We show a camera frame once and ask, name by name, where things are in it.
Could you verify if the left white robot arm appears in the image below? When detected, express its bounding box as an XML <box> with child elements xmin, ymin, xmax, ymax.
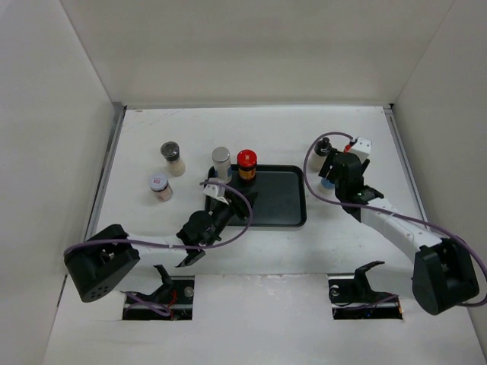
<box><xmin>63</xmin><ymin>190</ymin><xmax>259</xmax><ymax>303</ymax></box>

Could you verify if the purple cable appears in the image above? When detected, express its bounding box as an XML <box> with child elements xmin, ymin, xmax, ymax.
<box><xmin>303</xmin><ymin>131</ymin><xmax>487</xmax><ymax>307</ymax></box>
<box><xmin>63</xmin><ymin>181</ymin><xmax>255</xmax><ymax>316</ymax></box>

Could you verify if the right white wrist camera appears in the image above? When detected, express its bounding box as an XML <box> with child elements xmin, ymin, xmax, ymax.
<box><xmin>344</xmin><ymin>137</ymin><xmax>372</xmax><ymax>163</ymax></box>

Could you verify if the black cap white bottle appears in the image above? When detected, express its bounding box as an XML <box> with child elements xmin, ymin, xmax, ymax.
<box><xmin>307</xmin><ymin>137</ymin><xmax>332</xmax><ymax>172</ymax></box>

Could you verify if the grey lid salt shaker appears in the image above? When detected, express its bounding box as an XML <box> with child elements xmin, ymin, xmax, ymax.
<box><xmin>160</xmin><ymin>141</ymin><xmax>186</xmax><ymax>176</ymax></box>

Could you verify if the white lid spice jar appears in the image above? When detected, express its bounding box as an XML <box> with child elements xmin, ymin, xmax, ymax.
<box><xmin>148</xmin><ymin>173</ymin><xmax>173</xmax><ymax>202</ymax></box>

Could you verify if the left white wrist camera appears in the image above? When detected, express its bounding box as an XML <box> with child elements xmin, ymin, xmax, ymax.
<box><xmin>200</xmin><ymin>178</ymin><xmax>229</xmax><ymax>205</ymax></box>

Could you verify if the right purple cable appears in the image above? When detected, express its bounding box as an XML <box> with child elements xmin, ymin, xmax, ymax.
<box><xmin>303</xmin><ymin>131</ymin><xmax>487</xmax><ymax>307</ymax></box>

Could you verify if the silver lid blue jar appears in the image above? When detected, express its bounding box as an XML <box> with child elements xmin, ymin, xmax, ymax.
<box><xmin>212</xmin><ymin>147</ymin><xmax>232</xmax><ymax>183</ymax></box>

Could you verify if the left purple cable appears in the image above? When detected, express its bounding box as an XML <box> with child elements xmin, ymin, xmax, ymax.
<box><xmin>63</xmin><ymin>181</ymin><xmax>255</xmax><ymax>316</ymax></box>

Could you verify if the red lid jar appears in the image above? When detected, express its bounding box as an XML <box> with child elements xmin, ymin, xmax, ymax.
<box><xmin>237</xmin><ymin>149</ymin><xmax>257</xmax><ymax>185</ymax></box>

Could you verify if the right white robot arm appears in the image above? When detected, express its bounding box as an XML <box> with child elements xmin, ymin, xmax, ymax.
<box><xmin>320</xmin><ymin>148</ymin><xmax>479</xmax><ymax>315</ymax></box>

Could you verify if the black plastic tray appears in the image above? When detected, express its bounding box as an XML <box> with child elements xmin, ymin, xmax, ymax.
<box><xmin>204</xmin><ymin>163</ymin><xmax>308</xmax><ymax>228</ymax></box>

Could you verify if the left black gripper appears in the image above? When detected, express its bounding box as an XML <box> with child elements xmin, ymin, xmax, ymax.
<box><xmin>205</xmin><ymin>189</ymin><xmax>256</xmax><ymax>246</ymax></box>

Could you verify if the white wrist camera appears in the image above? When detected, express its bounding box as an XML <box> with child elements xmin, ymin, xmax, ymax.
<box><xmin>200</xmin><ymin>178</ymin><xmax>229</xmax><ymax>205</ymax></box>
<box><xmin>344</xmin><ymin>137</ymin><xmax>372</xmax><ymax>163</ymax></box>

